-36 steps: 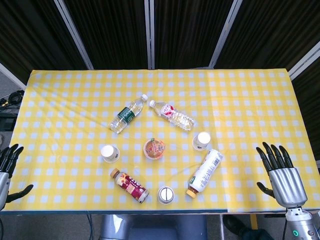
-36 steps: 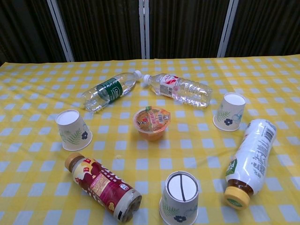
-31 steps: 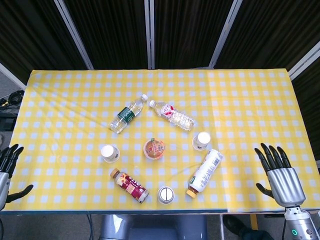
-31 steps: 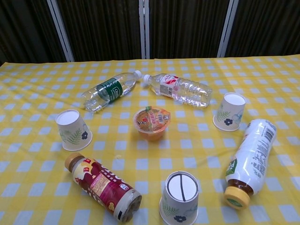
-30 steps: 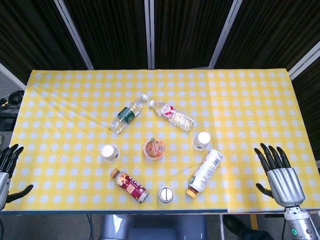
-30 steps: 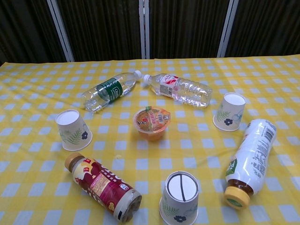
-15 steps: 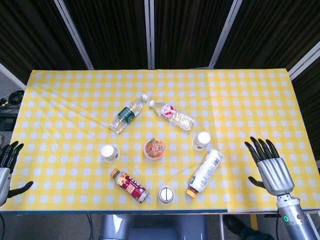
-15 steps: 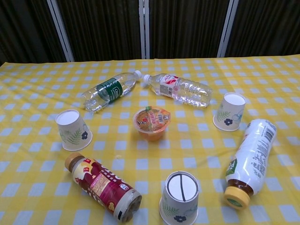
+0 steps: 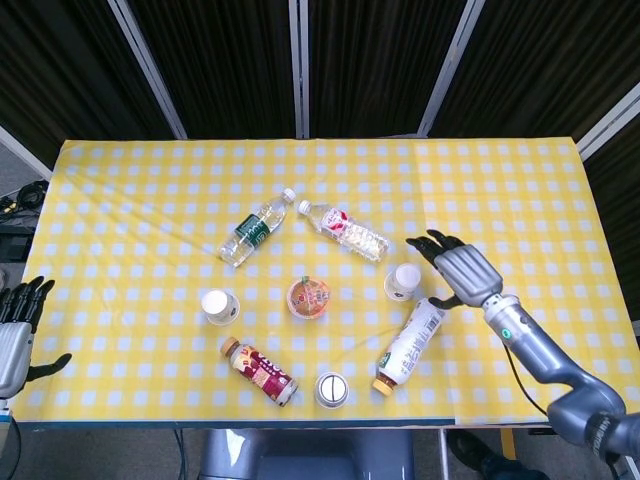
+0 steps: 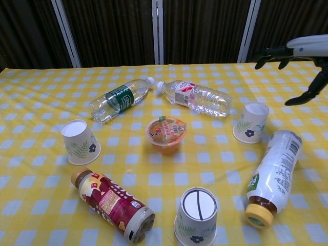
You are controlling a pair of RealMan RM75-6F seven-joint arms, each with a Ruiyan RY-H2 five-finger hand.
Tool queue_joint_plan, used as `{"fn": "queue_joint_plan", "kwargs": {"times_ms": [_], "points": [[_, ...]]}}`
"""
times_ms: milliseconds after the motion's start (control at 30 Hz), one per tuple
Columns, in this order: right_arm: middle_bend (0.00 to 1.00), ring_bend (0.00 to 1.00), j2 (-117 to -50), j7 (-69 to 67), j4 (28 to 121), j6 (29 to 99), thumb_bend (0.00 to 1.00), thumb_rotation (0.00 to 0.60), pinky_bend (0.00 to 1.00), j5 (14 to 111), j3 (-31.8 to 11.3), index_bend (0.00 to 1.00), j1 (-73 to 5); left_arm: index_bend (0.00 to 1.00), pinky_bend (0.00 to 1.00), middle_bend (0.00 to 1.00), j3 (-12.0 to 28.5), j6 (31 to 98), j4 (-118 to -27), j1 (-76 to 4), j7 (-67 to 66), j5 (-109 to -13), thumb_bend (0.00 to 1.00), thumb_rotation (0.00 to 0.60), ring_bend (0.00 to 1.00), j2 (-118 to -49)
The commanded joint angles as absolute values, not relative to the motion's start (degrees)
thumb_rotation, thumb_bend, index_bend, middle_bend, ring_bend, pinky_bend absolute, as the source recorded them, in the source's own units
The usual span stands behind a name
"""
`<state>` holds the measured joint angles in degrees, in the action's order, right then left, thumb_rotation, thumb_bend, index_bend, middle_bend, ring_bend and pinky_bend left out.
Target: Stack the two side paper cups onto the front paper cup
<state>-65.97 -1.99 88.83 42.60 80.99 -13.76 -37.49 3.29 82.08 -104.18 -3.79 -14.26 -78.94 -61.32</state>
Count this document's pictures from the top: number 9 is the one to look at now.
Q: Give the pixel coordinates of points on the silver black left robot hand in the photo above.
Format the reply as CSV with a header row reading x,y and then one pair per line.
x,y
15,350

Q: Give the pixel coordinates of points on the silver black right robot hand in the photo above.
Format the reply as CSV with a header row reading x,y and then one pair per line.
x,y
467,277

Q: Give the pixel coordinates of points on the white paper cup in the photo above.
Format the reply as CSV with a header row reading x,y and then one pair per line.
x,y
404,277
215,302
331,389

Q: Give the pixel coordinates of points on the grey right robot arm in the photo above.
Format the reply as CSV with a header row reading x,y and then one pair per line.
x,y
540,350

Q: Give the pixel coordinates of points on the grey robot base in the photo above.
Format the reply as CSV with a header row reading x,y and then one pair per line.
x,y
300,455

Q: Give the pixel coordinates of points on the orange jelly cup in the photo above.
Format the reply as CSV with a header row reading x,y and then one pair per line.
x,y
309,298

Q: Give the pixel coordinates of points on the white bottle orange cap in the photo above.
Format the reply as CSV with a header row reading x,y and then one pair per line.
x,y
410,345

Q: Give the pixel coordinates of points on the black device box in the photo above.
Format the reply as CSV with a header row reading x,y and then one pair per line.
x,y
12,247

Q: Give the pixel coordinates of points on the red white label water bottle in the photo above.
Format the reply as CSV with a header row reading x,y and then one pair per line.
x,y
345,227

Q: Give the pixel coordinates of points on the black pleated screen panel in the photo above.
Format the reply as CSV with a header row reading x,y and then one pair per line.
x,y
620,210
375,60
550,60
60,60
220,60

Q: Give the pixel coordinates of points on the black shoe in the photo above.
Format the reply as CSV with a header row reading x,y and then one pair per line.
x,y
480,450

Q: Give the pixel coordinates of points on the white table leg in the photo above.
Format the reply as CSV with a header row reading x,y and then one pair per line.
x,y
444,455

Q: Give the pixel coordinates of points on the yellow white checkered tablecloth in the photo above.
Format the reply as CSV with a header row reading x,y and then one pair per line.
x,y
150,200

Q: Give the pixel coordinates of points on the green label water bottle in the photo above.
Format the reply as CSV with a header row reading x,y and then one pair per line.
x,y
252,230

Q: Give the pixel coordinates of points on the red label milk tea bottle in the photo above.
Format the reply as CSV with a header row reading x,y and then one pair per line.
x,y
260,372

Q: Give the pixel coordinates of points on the white screen frame post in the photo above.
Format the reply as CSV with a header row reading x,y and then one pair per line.
x,y
607,127
299,70
25,152
450,70
149,70

